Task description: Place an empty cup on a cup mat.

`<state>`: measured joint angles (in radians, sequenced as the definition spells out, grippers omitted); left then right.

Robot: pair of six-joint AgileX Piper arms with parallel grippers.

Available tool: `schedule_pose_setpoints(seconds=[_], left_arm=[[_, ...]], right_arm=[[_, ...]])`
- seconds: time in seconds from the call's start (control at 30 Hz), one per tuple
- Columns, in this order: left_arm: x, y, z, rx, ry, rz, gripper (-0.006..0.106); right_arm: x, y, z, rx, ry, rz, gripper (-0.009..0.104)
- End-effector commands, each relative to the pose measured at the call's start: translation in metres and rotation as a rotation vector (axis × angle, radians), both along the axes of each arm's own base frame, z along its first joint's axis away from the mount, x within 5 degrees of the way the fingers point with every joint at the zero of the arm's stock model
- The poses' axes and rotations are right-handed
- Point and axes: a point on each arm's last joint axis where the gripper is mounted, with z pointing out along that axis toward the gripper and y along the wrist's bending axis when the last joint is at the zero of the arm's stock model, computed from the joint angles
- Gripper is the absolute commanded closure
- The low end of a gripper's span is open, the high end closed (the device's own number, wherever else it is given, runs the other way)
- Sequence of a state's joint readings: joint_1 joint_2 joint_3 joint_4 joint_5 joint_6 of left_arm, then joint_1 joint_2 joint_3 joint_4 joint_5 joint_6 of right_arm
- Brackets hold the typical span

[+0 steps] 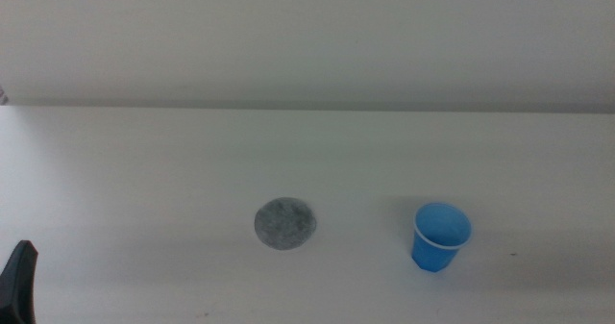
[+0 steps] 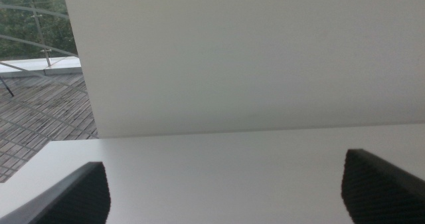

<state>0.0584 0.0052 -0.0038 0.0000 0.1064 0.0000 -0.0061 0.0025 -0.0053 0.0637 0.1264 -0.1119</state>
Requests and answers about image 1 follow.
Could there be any round grey cup mat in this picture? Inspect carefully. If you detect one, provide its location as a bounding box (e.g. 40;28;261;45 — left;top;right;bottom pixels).
253;196;318;252

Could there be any blue plastic cup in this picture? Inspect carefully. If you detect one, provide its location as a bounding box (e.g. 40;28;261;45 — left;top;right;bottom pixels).
410;201;473;274

